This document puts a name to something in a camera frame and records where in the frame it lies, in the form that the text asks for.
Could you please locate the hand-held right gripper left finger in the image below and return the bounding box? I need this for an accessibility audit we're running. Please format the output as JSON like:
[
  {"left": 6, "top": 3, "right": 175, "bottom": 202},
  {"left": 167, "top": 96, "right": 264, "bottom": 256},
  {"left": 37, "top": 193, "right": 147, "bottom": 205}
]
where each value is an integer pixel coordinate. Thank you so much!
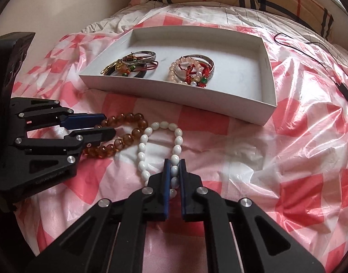
[{"left": 28, "top": 159, "right": 172, "bottom": 273}]

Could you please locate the gold chain bracelet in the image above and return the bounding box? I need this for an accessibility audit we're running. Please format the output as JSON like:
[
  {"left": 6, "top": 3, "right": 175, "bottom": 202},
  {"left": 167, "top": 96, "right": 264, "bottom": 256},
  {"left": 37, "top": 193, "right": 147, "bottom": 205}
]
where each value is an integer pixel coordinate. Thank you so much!
[{"left": 100, "top": 60, "right": 123, "bottom": 76}]

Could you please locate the orange pendant cord necklace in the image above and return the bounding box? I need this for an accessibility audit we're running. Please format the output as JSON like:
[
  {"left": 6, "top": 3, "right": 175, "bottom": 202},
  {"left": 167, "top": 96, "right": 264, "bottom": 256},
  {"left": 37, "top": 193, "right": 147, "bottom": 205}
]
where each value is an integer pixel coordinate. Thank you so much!
[{"left": 114, "top": 60, "right": 160, "bottom": 77}]

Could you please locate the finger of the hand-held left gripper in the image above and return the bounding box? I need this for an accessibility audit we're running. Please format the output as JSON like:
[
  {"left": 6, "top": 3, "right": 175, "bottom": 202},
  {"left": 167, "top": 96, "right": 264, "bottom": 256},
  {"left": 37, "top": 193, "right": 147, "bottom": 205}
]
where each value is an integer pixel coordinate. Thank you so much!
[
  {"left": 10, "top": 97, "right": 106, "bottom": 130},
  {"left": 0, "top": 127, "right": 117, "bottom": 195}
]

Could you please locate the white cardboard box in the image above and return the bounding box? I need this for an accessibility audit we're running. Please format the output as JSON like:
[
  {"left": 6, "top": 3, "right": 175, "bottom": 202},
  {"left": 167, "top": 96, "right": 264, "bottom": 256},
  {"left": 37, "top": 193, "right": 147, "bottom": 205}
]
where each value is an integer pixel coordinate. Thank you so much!
[{"left": 79, "top": 25, "right": 277, "bottom": 126}]

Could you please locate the red string bracelet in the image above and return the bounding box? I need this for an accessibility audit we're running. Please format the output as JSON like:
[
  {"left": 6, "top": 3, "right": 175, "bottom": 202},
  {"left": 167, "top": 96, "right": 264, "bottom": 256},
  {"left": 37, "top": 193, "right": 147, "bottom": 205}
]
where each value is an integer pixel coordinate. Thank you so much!
[{"left": 178, "top": 64, "right": 214, "bottom": 88}]

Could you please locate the engraved silver bangle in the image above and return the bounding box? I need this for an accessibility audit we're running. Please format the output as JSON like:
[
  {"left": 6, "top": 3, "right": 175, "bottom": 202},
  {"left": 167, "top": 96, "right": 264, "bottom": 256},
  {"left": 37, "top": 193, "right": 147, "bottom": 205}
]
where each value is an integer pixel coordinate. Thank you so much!
[{"left": 180, "top": 54, "right": 215, "bottom": 85}]

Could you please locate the black cable with adapter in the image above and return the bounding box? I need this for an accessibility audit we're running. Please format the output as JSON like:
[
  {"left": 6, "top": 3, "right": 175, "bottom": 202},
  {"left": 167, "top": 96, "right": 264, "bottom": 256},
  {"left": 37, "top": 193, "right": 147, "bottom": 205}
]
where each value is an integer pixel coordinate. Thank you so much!
[{"left": 273, "top": 32, "right": 348, "bottom": 104}]

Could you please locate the red checkered plastic sheet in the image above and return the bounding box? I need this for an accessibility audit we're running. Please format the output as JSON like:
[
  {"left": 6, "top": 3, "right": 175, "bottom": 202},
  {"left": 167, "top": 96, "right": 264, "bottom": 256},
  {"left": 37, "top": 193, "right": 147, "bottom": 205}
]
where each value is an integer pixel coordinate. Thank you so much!
[{"left": 12, "top": 14, "right": 348, "bottom": 273}]

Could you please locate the amber bead bracelet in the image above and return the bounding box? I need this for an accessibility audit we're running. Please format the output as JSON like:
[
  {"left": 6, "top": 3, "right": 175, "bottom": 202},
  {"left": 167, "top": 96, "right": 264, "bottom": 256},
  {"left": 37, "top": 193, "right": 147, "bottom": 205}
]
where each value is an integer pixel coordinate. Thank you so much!
[{"left": 84, "top": 112, "right": 149, "bottom": 158}]

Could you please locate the white bead bracelet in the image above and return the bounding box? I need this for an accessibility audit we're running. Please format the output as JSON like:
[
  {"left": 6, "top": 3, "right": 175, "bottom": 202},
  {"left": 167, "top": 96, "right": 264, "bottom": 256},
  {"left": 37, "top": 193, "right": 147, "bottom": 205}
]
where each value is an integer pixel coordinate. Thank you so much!
[{"left": 137, "top": 122, "right": 184, "bottom": 201}]

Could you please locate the thin hinged metal bangle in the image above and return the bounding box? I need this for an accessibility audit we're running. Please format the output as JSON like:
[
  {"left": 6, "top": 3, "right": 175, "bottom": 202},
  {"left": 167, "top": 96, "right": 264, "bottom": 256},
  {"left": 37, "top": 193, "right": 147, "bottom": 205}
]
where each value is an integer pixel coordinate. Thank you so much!
[{"left": 121, "top": 51, "right": 157, "bottom": 66}]

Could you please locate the pink bead bracelet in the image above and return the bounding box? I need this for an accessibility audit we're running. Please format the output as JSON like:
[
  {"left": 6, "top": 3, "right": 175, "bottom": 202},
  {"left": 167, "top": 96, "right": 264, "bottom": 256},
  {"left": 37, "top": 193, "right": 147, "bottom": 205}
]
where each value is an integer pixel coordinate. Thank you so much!
[{"left": 167, "top": 57, "right": 204, "bottom": 87}]

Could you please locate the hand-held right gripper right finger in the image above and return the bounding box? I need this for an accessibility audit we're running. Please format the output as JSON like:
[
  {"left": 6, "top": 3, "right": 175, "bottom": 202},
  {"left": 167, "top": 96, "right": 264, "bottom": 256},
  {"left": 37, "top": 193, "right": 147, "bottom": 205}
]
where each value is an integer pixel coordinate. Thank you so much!
[{"left": 178, "top": 159, "right": 326, "bottom": 273}]

